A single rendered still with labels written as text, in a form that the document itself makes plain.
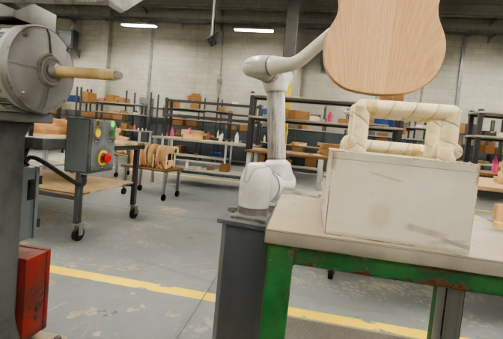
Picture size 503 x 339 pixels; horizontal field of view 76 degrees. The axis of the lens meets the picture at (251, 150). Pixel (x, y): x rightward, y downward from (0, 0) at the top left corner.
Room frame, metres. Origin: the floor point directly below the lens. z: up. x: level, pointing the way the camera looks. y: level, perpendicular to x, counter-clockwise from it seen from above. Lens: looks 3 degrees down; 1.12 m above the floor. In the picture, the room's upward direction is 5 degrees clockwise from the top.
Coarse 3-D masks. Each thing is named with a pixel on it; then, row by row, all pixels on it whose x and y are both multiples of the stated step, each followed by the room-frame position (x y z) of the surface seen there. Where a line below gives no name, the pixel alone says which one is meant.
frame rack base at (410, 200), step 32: (352, 160) 0.65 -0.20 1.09; (384, 160) 0.64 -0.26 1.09; (416, 160) 0.63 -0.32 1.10; (352, 192) 0.65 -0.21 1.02; (384, 192) 0.64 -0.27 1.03; (416, 192) 0.62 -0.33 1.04; (448, 192) 0.61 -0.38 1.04; (352, 224) 0.64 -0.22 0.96; (384, 224) 0.63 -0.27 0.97; (416, 224) 0.62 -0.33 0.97; (448, 224) 0.61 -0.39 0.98
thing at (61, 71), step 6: (60, 66) 0.96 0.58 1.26; (66, 66) 0.96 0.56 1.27; (60, 72) 0.95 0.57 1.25; (66, 72) 0.94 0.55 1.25; (72, 72) 0.94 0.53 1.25; (78, 72) 0.94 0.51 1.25; (84, 72) 0.93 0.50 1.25; (90, 72) 0.93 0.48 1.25; (96, 72) 0.93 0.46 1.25; (102, 72) 0.93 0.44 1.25; (108, 72) 0.92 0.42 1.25; (78, 78) 0.96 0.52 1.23; (84, 78) 0.95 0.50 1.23; (90, 78) 0.94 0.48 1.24; (96, 78) 0.94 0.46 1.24; (102, 78) 0.93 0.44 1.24; (108, 78) 0.93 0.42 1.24
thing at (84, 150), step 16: (80, 128) 1.16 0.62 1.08; (96, 128) 1.18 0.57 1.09; (112, 128) 1.28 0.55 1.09; (80, 144) 1.16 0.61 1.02; (96, 144) 1.19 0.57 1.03; (112, 144) 1.29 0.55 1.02; (64, 160) 1.17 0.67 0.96; (80, 160) 1.16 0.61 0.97; (96, 160) 1.20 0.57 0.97; (112, 160) 1.30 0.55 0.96; (64, 176) 1.19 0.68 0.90
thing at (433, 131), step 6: (432, 120) 0.71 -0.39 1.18; (438, 120) 0.71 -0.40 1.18; (432, 126) 0.71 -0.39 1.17; (438, 126) 0.71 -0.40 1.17; (426, 132) 0.72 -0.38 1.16; (432, 132) 0.71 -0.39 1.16; (438, 132) 0.71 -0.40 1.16; (426, 138) 0.72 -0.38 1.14; (432, 138) 0.71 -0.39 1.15; (438, 138) 0.71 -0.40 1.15; (426, 144) 0.72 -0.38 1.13; (432, 144) 0.71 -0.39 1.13; (426, 150) 0.72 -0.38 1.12; (426, 156) 0.71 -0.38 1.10; (432, 156) 0.71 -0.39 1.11
